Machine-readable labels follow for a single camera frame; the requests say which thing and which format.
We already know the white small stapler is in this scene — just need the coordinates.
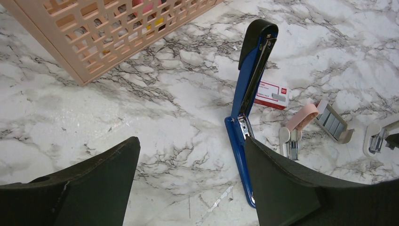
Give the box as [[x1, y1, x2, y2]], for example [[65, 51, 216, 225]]
[[363, 113, 399, 157]]

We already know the red white staple box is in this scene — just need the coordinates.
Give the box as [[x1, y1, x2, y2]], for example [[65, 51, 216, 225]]
[[254, 81, 290, 110]]

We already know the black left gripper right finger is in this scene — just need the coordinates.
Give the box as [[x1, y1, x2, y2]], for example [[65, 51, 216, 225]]
[[245, 137, 399, 226]]

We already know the pink small stapler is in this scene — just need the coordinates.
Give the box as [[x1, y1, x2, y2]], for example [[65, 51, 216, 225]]
[[279, 104, 319, 161]]

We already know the colourful item in organizer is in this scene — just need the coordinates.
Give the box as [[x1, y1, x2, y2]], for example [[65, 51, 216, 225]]
[[132, 0, 166, 30]]

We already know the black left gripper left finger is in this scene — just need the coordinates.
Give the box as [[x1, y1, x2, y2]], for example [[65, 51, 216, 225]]
[[0, 137, 141, 226]]

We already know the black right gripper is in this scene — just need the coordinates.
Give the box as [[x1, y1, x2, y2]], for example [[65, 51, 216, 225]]
[[385, 133, 399, 149]]

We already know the blue black stapler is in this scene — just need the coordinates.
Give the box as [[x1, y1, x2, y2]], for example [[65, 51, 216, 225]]
[[224, 19, 279, 208]]

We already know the peach plastic desk organizer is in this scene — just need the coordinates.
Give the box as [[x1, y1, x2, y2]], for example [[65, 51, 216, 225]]
[[1, 0, 219, 86]]

